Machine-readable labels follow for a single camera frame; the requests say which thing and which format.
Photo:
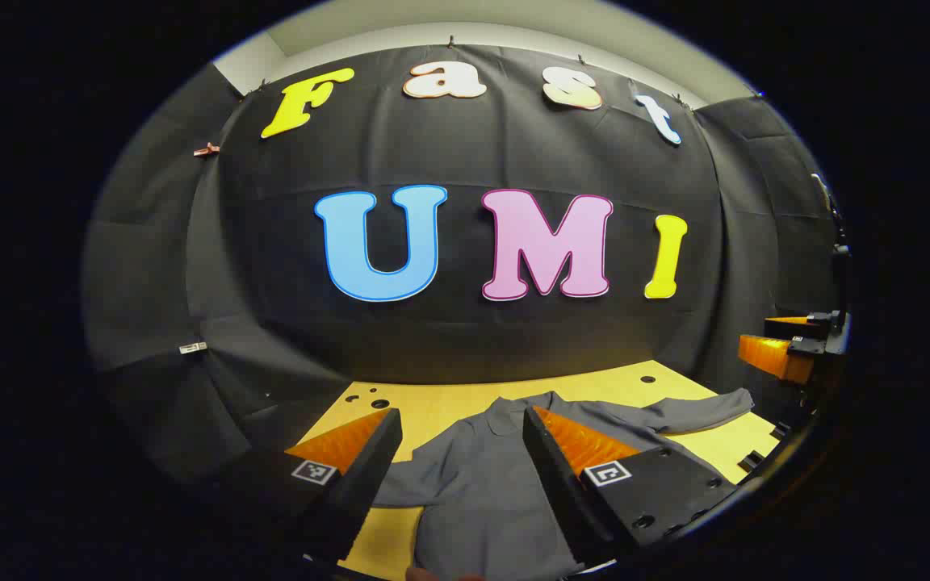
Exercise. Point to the white cloth tag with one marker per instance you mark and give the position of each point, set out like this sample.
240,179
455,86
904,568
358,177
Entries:
193,348

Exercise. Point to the black backdrop cloth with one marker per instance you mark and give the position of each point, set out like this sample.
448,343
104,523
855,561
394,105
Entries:
449,339

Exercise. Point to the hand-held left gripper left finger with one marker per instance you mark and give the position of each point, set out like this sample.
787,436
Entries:
368,476

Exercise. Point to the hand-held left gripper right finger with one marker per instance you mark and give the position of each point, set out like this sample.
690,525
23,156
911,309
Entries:
554,476

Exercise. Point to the red cloth clip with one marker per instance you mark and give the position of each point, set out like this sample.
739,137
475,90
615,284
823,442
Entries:
207,149

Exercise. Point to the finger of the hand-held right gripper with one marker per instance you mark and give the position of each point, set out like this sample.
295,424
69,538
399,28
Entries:
792,325
772,355

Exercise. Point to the grey button-up shirt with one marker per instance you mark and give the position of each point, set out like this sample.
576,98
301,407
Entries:
473,492

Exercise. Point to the black table edge bracket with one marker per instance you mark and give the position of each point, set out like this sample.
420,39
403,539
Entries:
781,430
751,461

